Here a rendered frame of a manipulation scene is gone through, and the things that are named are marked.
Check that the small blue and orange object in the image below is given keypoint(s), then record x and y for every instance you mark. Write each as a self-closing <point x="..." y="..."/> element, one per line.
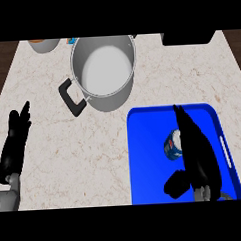
<point x="71" y="40"/>

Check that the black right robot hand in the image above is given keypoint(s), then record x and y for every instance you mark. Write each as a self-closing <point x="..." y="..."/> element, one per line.
<point x="197" y="151"/>

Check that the grey bowl with orange contents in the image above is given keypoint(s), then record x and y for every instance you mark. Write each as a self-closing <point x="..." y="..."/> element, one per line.
<point x="44" y="45"/>

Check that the blue tray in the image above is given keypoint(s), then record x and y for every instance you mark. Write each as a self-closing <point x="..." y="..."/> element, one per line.
<point x="151" y="157"/>

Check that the black appliance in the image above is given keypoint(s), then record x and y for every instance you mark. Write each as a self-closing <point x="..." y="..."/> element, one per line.
<point x="187" y="38"/>

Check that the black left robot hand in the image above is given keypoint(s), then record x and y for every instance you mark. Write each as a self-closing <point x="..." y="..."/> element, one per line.
<point x="12" y="148"/>

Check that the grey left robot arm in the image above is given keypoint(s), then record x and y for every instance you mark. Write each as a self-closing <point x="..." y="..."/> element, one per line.
<point x="9" y="195"/>

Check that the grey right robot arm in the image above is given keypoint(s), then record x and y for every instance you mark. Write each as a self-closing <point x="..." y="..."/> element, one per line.
<point x="210" y="194"/>

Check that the blue and white can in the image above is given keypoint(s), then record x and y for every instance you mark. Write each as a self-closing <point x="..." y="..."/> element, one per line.
<point x="173" y="145"/>

